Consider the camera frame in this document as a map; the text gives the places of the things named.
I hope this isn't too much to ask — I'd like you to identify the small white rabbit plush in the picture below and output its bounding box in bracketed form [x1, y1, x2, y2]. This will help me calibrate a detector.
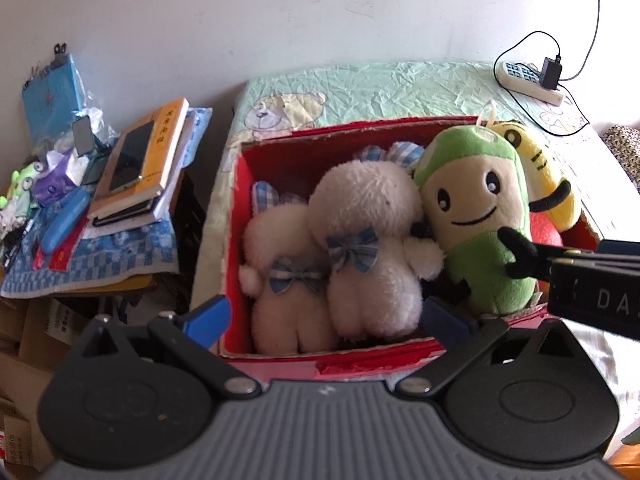
[238, 181, 342, 356]

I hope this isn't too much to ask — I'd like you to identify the clear plastic bag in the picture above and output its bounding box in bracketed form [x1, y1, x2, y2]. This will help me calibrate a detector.
[30, 60, 123, 161]

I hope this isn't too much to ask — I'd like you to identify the blue booklet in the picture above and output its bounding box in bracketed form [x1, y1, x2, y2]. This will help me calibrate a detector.
[177, 106, 214, 171]

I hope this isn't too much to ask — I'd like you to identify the small white toy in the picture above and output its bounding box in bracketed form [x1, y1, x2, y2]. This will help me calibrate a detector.
[0, 200, 23, 246]

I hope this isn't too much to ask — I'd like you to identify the green plush toy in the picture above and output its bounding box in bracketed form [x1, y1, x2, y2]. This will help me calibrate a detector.
[412, 125, 573, 317]

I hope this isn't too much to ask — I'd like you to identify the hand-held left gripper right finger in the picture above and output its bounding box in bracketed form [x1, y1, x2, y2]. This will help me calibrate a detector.
[394, 297, 583, 401]

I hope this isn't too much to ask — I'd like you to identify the green frog toy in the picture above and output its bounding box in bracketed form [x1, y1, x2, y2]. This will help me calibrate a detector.
[5, 162, 38, 201]

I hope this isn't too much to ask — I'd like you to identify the blue pencil case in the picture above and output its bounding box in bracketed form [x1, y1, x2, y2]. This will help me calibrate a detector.
[40, 187, 91, 253]

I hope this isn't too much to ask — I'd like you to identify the yellow book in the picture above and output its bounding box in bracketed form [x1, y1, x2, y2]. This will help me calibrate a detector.
[95, 99, 190, 206]

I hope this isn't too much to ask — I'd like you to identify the white power strip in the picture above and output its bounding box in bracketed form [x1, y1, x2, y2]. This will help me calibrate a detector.
[502, 61, 566, 106]

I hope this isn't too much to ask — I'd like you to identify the black notebook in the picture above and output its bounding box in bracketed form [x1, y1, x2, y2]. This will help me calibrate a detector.
[91, 199, 162, 227]

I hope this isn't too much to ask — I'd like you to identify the purple tissue pack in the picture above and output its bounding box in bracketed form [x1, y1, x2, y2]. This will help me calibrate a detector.
[32, 152, 76, 206]

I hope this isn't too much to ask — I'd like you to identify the brown patterned cloth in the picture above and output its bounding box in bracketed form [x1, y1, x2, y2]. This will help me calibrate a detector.
[600, 125, 640, 186]

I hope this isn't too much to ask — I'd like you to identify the black charger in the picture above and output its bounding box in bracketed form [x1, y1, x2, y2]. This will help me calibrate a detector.
[539, 59, 563, 90]

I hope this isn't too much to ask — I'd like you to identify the blue bag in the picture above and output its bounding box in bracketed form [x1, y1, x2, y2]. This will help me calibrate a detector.
[22, 52, 88, 146]

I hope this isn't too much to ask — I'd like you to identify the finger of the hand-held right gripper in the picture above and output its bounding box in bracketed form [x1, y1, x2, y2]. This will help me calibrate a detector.
[597, 240, 640, 260]
[522, 242, 640, 281]

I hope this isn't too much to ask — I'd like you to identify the yellow plush toy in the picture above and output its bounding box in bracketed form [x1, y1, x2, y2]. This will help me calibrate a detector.
[479, 100, 583, 251]

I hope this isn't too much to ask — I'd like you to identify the red cardboard box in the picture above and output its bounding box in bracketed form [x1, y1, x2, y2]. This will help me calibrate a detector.
[216, 115, 605, 380]

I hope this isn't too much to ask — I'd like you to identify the red card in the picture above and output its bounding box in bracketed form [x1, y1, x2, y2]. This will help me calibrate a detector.
[32, 230, 83, 273]

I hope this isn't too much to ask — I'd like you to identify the blue checkered cloth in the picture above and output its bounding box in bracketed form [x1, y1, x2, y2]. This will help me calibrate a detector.
[0, 220, 181, 298]

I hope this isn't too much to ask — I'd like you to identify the black smartphone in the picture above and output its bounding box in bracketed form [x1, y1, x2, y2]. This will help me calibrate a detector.
[109, 120, 155, 195]

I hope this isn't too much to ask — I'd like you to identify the small black device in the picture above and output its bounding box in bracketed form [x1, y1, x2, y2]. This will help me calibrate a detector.
[72, 116, 95, 156]

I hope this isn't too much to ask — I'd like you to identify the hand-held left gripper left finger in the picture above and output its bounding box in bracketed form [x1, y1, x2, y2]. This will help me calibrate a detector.
[75, 296, 262, 402]

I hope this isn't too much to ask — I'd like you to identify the large white rabbit plush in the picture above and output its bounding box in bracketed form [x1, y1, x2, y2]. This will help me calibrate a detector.
[306, 144, 446, 339]

